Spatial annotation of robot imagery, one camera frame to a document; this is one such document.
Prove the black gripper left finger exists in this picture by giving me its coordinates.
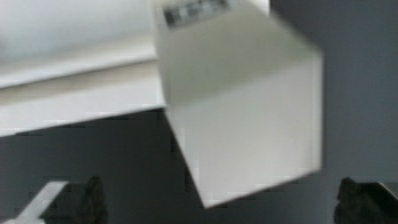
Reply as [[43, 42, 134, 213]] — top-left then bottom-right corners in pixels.
[[6, 175, 113, 224]]

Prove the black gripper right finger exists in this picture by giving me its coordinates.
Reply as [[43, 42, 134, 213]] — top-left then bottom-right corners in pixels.
[[335, 178, 398, 224]]

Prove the white desk top tray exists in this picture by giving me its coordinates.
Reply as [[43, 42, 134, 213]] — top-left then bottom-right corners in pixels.
[[0, 0, 166, 137]]

